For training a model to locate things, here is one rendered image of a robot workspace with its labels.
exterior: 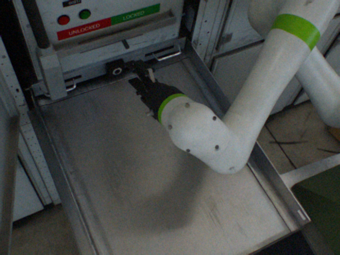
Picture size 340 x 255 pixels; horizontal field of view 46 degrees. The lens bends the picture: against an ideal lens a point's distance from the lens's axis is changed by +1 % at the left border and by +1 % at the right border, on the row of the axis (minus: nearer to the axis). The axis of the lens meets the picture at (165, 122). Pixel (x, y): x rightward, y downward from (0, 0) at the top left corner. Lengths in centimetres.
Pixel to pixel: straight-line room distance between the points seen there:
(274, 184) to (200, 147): 45
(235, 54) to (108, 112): 57
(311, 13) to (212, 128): 37
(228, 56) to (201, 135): 77
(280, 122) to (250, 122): 151
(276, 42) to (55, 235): 144
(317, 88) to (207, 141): 55
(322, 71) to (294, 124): 120
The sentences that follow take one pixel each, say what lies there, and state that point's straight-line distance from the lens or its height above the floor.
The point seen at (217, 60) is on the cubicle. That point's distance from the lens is 154.
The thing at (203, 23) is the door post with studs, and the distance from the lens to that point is 136.
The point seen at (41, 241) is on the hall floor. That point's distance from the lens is 205.
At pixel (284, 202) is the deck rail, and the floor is 85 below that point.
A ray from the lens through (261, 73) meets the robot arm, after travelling 97.
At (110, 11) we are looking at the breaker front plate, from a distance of 119.
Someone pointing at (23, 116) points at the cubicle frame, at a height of 82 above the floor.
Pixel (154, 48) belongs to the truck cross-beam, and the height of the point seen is 92.
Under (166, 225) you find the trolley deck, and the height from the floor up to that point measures 85.
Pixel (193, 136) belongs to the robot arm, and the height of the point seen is 124.
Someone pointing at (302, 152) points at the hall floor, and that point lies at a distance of 239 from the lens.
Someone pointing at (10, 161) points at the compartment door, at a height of 84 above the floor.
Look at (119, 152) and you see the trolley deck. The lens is 123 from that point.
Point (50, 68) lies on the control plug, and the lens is 110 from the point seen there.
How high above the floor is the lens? 195
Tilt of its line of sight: 59 degrees down
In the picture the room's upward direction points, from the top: 10 degrees clockwise
